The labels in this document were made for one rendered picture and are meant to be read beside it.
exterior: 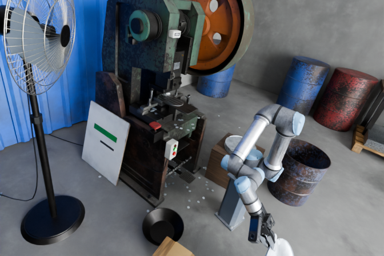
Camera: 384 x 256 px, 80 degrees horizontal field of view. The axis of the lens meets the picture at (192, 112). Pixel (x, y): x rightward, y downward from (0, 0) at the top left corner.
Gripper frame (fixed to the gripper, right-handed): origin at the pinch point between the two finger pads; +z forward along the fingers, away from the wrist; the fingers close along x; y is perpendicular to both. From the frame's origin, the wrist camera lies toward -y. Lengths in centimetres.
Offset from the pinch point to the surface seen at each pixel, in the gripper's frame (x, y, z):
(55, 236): 119, -45, -40
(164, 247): 51, -19, -14
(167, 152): 60, 21, -55
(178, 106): 54, 45, -81
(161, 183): 85, 22, -33
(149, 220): 93, 3, -14
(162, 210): 91, 15, -15
